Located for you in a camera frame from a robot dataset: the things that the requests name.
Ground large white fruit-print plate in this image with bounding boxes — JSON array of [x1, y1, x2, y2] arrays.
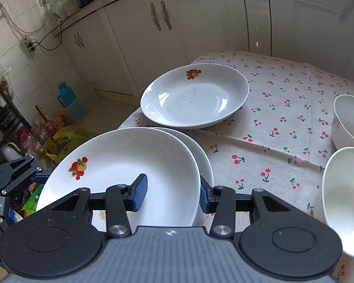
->
[[37, 127, 200, 229]]

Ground white floral bowl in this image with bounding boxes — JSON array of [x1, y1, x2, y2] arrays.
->
[[321, 147, 354, 258]]

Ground white kitchen base cabinets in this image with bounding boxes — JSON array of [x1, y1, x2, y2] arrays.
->
[[60, 0, 354, 96]]

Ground yellow plastic bag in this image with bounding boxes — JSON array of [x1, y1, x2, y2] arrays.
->
[[46, 125, 98, 164]]

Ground cherry print tablecloth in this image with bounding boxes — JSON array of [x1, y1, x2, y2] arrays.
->
[[91, 50, 354, 283]]

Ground blue thermos jug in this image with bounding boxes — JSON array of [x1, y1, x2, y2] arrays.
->
[[57, 82, 76, 107]]

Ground white power strip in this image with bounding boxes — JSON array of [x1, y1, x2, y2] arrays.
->
[[21, 36, 35, 54]]

